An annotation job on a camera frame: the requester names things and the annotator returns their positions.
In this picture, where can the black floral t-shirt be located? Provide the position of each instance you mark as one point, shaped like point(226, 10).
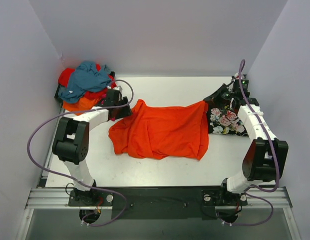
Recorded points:
point(224, 121)

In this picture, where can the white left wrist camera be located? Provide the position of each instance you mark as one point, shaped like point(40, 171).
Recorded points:
point(116, 88)

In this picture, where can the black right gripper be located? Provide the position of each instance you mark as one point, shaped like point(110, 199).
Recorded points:
point(214, 95)

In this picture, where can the red t-shirt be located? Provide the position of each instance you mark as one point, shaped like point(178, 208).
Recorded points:
point(63, 79)

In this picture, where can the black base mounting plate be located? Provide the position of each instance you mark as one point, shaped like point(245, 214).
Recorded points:
point(158, 203)

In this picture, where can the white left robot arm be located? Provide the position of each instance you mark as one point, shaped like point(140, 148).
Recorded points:
point(71, 141)

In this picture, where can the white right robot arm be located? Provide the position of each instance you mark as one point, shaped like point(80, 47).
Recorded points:
point(265, 159)

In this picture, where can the blue t-shirt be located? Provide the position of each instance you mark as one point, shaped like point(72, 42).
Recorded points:
point(85, 78)

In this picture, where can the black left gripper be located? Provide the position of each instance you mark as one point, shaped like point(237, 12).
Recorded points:
point(125, 108)

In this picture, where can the aluminium front rail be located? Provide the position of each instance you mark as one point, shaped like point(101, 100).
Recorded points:
point(57, 198)

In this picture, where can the light orange t-shirt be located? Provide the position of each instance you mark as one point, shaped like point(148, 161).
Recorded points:
point(81, 105)

